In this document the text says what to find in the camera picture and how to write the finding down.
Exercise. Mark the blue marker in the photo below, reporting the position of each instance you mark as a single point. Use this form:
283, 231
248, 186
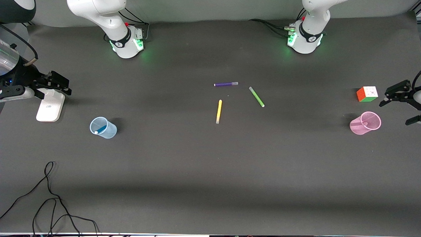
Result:
100, 129

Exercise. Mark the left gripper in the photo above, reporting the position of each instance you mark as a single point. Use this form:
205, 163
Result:
408, 95

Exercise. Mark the dark grey table mat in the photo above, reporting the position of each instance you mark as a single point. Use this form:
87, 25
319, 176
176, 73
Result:
210, 181

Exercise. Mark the yellow marker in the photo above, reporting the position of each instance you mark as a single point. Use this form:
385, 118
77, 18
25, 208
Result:
219, 112

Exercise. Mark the colourful puzzle cube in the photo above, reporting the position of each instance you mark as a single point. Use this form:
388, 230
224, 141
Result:
366, 94

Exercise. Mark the translucent pink plastic cup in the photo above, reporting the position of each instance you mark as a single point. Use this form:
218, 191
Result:
358, 129

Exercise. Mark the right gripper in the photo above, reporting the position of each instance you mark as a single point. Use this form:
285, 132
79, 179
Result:
29, 77

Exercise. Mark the green marker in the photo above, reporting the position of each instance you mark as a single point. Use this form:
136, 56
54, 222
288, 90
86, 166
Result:
256, 96

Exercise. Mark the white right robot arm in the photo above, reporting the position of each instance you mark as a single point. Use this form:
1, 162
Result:
108, 19

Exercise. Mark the translucent blue plastic cup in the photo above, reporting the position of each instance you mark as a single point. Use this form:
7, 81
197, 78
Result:
103, 131

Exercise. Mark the pink marker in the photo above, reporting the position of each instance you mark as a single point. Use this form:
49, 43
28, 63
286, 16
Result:
360, 124

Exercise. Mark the purple marker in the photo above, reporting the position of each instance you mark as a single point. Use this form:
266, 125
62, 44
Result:
225, 84

